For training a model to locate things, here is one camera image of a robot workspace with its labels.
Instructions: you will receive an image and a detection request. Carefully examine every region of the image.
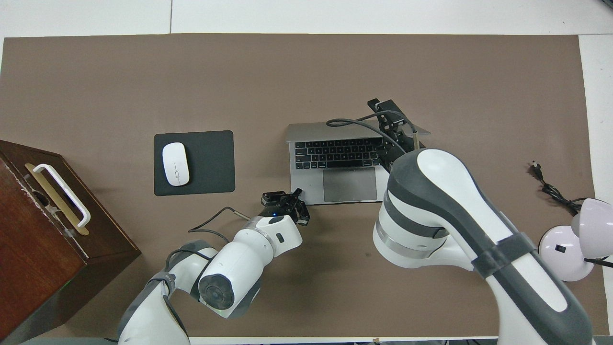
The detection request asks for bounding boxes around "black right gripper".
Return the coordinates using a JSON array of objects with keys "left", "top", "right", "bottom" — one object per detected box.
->
[{"left": 367, "top": 98, "right": 423, "bottom": 169}]

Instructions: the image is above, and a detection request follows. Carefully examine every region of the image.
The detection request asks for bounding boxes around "black mouse pad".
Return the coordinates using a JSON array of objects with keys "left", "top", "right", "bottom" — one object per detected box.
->
[{"left": 153, "top": 130, "right": 236, "bottom": 196}]

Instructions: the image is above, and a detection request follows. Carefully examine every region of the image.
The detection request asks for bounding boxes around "brown table mat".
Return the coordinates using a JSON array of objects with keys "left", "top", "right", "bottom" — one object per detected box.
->
[{"left": 0, "top": 34, "right": 610, "bottom": 338}]

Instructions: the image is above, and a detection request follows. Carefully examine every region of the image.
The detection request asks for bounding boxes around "white box handle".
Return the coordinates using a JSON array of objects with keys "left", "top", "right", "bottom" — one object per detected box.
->
[{"left": 33, "top": 164, "right": 91, "bottom": 228}]

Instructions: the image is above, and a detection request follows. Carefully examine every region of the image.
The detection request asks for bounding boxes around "white desk lamp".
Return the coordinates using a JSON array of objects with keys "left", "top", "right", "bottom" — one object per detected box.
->
[{"left": 538, "top": 198, "right": 613, "bottom": 282}]

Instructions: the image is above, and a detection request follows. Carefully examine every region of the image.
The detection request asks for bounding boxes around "gold handle backplate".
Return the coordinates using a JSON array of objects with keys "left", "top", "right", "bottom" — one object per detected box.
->
[{"left": 25, "top": 163, "right": 90, "bottom": 236}]

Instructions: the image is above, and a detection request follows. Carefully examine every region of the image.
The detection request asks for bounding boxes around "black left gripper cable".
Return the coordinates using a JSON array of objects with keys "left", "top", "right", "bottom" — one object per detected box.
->
[{"left": 188, "top": 207, "right": 252, "bottom": 242}]

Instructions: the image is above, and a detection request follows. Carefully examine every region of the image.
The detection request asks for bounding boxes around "black lamp power cable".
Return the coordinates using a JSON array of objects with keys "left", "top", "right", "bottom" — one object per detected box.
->
[{"left": 531, "top": 161, "right": 613, "bottom": 269}]

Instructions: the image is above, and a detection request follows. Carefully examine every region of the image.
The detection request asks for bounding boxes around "silver Apple laptop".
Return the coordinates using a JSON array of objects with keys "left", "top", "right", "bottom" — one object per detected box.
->
[{"left": 286, "top": 121, "right": 431, "bottom": 206}]

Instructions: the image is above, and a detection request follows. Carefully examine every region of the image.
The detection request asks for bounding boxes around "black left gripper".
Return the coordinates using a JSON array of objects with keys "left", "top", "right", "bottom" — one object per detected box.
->
[{"left": 261, "top": 188, "right": 311, "bottom": 227}]

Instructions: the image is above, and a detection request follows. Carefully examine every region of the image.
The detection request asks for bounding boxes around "white computer mouse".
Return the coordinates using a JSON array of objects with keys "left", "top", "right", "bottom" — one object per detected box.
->
[{"left": 162, "top": 142, "right": 190, "bottom": 186}]

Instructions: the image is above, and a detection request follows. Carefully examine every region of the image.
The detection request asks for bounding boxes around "dark brown wooden box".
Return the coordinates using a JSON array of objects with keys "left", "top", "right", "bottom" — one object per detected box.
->
[{"left": 0, "top": 139, "right": 142, "bottom": 344}]

